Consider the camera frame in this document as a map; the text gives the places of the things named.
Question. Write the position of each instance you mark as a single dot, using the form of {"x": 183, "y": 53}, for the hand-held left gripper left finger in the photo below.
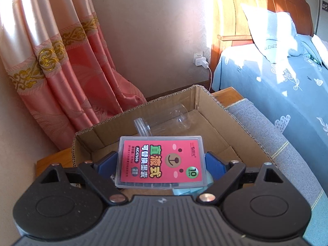
{"x": 107, "y": 166}

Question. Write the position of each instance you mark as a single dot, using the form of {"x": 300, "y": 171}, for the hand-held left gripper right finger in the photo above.
{"x": 215, "y": 166}

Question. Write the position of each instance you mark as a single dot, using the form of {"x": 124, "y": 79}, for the light blue round case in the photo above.
{"x": 189, "y": 191}

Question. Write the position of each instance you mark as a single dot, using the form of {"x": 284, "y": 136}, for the brown cardboard box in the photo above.
{"x": 205, "y": 123}

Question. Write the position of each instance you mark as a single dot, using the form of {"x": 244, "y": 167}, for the pink label plastic case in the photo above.
{"x": 164, "y": 161}

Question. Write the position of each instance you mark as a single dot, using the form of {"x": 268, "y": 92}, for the clear plastic jar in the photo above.
{"x": 164, "y": 120}

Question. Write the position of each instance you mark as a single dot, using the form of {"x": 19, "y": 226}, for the checked teal grey cloth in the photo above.
{"x": 294, "y": 164}

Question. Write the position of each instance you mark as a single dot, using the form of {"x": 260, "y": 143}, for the blue patterned bed sheet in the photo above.
{"x": 269, "y": 87}

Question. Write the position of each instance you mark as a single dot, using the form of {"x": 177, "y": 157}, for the white charger plug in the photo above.
{"x": 203, "y": 63}

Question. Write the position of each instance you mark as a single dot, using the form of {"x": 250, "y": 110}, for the pink curtain with gold band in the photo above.
{"x": 64, "y": 69}

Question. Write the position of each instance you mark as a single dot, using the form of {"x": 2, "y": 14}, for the small green object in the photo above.
{"x": 314, "y": 59}

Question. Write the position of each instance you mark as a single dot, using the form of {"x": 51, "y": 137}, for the light blue pillow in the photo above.
{"x": 274, "y": 33}

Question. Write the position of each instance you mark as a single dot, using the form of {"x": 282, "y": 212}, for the white pillow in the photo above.
{"x": 321, "y": 50}

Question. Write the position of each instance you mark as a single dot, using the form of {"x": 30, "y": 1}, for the grey cabinet panel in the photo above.
{"x": 322, "y": 12}

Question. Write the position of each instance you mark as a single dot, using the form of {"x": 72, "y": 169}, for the white wall socket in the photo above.
{"x": 196, "y": 55}

